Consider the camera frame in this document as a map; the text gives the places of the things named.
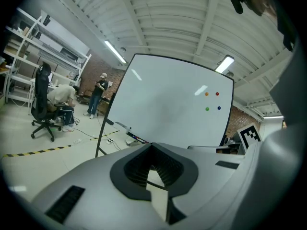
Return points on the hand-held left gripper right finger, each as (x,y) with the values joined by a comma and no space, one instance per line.
(211,176)

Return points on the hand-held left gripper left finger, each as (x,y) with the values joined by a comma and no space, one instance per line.
(100,188)

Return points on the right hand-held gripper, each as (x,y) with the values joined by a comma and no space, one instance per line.
(249,136)

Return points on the white marker with red cap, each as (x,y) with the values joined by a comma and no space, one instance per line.
(144,140)

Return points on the whiteboard on black stand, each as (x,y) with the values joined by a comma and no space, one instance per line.
(168,99)

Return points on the blue and red marker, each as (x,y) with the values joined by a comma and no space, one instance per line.
(136,137)

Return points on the white power strip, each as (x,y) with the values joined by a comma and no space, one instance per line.
(109,141)

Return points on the yellow black hazard tape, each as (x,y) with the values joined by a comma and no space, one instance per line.
(36,151)
(112,132)

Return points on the long ceiling light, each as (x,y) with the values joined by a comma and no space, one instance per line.
(273,116)
(224,63)
(115,51)

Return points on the black platform trolley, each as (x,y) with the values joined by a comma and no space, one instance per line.
(84,100)

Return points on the black office chair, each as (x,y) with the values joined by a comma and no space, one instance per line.
(40,92)

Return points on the white metal shelf rack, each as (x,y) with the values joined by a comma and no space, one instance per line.
(84,66)

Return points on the black chest harness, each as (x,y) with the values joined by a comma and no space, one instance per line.
(286,35)

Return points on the person's head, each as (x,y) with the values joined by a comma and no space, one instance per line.
(262,1)

